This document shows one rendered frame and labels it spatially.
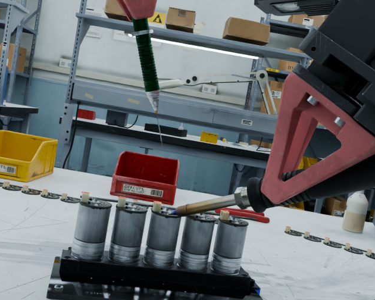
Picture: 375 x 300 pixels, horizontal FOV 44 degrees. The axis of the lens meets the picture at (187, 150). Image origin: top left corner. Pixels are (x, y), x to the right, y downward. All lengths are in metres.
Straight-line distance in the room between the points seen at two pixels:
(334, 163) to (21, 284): 0.23
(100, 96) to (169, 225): 2.39
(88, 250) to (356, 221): 0.53
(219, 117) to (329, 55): 2.44
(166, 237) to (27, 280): 0.11
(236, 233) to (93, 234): 0.11
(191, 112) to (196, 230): 2.33
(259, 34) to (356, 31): 2.54
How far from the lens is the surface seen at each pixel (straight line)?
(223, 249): 0.38
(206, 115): 2.68
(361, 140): 0.27
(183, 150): 2.76
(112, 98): 2.72
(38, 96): 5.04
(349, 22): 0.28
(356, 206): 0.80
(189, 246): 0.37
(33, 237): 0.47
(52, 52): 5.05
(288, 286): 0.46
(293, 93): 0.28
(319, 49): 0.26
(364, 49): 0.27
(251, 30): 2.81
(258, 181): 0.31
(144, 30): 0.34
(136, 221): 0.35
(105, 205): 0.36
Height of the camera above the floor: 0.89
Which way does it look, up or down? 4 degrees down
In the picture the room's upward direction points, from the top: 10 degrees clockwise
